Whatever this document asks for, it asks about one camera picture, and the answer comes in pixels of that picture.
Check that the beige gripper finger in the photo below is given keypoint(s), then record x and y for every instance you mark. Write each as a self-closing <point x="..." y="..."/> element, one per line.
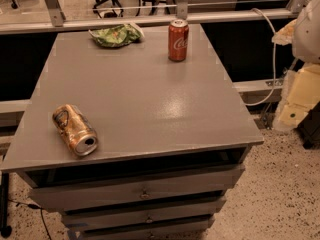
<point x="285" y="35"/>
<point x="300" y="94"/>

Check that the red coke can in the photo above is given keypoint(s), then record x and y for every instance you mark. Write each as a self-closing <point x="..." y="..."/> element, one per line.
<point x="178" y="40"/>

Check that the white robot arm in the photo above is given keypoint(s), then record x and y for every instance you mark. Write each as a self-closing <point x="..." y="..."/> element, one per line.
<point x="306" y="38"/>

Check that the green jalapeno chip bag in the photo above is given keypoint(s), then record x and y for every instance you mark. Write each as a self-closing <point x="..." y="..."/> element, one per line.
<point x="117" y="36"/>

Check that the crushed gold soda can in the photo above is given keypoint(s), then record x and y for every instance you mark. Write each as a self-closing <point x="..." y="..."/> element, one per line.
<point x="75" y="130"/>

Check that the grey drawer cabinet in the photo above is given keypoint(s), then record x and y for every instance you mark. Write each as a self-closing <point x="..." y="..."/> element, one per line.
<point x="172" y="137"/>

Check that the black table leg caster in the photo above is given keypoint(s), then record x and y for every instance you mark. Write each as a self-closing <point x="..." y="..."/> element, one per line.
<point x="5" y="229"/>

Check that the metal railing frame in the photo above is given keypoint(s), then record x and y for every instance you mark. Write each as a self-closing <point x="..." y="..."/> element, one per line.
<point x="40" y="16"/>

